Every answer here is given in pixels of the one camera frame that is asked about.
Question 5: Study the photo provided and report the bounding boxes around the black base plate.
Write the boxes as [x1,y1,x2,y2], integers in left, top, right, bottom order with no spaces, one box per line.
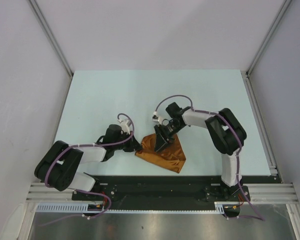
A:
[41,173,252,217]

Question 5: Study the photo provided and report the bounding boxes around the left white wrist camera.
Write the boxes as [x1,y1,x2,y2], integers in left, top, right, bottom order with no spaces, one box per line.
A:
[118,118,134,134]

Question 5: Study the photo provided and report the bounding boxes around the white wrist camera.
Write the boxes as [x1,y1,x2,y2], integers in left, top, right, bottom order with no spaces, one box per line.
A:
[152,111,164,125]
[118,118,134,134]

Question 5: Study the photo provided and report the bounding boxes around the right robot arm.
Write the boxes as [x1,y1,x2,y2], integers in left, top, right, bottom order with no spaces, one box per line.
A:
[152,102,247,201]

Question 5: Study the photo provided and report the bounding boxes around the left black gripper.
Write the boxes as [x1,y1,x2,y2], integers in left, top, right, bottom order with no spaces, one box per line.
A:
[113,131,142,153]

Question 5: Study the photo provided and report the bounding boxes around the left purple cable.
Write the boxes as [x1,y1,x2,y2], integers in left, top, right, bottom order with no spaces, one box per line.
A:
[37,112,136,227]

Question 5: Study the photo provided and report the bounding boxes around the aluminium frame rail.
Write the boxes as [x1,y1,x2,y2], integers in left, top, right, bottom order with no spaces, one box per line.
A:
[246,183,299,204]

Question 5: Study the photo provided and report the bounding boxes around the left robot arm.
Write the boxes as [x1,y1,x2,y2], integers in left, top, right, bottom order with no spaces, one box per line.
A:
[34,122,142,200]

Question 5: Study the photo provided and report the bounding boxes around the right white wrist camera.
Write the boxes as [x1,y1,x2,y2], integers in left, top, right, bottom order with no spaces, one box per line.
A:
[152,111,164,125]

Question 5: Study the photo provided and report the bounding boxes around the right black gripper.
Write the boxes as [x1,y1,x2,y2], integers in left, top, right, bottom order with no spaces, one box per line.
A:
[154,120,184,152]

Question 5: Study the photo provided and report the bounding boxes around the white slotted cable duct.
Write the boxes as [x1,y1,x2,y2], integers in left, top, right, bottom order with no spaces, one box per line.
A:
[36,201,227,214]

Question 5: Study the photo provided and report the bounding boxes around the orange cloth napkin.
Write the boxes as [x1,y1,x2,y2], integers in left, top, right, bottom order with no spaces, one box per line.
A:
[135,133,186,174]

